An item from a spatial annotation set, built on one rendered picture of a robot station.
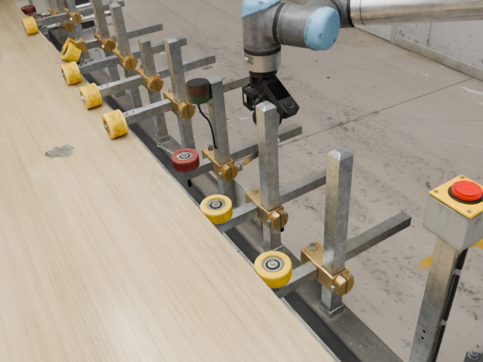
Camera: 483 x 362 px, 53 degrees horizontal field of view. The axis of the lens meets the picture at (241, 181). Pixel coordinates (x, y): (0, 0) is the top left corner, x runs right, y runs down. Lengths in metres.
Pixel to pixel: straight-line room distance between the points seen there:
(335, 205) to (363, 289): 1.27
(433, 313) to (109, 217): 0.77
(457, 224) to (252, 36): 0.64
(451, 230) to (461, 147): 2.48
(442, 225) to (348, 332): 0.51
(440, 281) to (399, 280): 1.44
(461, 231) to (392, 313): 1.44
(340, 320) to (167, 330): 0.44
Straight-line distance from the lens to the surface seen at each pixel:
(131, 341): 0.97
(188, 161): 1.37
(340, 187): 0.95
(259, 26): 1.13
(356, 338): 1.19
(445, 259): 0.81
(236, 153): 1.48
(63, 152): 1.54
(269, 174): 1.17
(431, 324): 0.92
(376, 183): 2.80
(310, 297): 1.25
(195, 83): 1.27
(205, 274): 1.04
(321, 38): 1.08
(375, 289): 2.22
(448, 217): 0.74
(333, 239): 1.03
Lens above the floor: 1.66
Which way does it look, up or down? 36 degrees down
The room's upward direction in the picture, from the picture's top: 5 degrees counter-clockwise
